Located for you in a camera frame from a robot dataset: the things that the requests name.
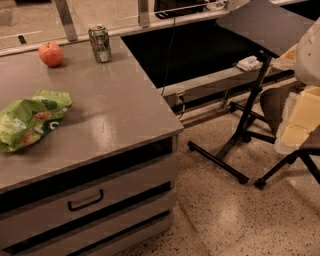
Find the black drawer handle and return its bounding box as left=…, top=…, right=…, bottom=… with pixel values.
left=67, top=189, right=104, bottom=212

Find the dark office chair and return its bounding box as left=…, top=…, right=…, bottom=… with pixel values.
left=254, top=87, right=320, bottom=189

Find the green chip bag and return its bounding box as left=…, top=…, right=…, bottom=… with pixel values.
left=0, top=90, right=73, bottom=152

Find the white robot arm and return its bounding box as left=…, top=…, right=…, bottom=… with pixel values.
left=274, top=18, right=320, bottom=154

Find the grey drawer cabinet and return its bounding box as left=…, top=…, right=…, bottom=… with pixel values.
left=0, top=38, right=183, bottom=256

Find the black tilted stand table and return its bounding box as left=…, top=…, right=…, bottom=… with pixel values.
left=188, top=0, right=315, bottom=184

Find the red apple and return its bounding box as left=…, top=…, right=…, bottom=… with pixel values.
left=38, top=42, right=63, bottom=67

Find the white small box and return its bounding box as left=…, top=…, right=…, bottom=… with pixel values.
left=236, top=56, right=260, bottom=72

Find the green soda can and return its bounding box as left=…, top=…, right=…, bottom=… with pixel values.
left=88, top=24, right=112, bottom=63

